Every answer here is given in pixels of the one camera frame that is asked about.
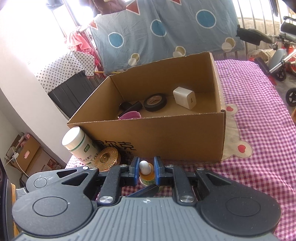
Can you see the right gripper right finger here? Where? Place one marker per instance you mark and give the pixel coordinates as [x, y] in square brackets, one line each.
[176, 178]

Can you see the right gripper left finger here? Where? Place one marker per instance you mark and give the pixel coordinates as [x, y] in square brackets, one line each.
[112, 181]

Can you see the amber dropper bottle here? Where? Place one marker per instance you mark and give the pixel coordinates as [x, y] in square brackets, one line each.
[146, 173]

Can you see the white lidded supplement jar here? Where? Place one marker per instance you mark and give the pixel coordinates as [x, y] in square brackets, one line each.
[77, 142]

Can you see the gold round metal disc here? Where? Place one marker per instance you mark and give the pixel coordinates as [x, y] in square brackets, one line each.
[107, 158]

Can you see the brown cardboard box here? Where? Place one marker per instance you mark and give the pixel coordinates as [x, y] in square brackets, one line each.
[173, 132]

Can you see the pink plastic bowl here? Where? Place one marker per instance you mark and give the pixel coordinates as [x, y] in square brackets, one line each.
[130, 115]

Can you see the dark brown cylinder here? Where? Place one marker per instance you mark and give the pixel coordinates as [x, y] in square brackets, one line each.
[125, 105]
[135, 107]

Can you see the black tape roll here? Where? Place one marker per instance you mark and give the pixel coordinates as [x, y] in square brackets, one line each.
[155, 102]

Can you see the white charger cube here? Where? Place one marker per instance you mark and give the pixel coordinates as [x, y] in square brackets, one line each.
[184, 97]

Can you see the pink checkered tablecloth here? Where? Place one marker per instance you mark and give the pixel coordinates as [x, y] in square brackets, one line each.
[259, 144]

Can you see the dark cabinet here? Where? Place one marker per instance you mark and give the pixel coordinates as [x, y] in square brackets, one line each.
[72, 93]

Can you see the small cardboard box on floor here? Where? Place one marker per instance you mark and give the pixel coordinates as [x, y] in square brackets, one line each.
[26, 152]

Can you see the white polka dot cloth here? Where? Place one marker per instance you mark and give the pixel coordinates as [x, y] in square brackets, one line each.
[65, 67]

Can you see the red hanging clothes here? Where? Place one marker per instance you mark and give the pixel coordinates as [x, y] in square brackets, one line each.
[76, 41]

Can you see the blue patterned hanging sheet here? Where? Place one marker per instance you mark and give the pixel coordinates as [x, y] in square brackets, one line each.
[148, 31]

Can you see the black bicycle seat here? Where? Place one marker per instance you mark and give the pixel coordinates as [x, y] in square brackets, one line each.
[252, 36]

